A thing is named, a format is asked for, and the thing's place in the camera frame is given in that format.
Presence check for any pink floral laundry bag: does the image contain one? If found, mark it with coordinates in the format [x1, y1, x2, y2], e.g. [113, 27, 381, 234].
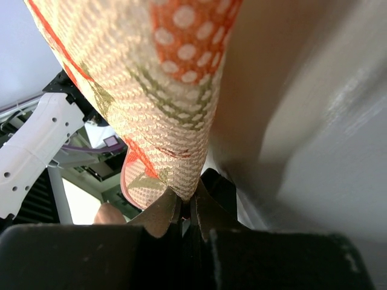
[26, 1, 242, 209]

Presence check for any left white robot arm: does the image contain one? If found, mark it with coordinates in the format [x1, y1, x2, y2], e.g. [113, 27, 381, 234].
[1, 71, 97, 224]

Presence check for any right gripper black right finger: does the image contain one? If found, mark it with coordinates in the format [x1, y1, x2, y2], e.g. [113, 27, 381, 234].
[190, 180, 242, 242]

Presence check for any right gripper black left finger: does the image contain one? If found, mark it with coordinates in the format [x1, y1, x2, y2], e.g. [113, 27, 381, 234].
[127, 188, 181, 238]

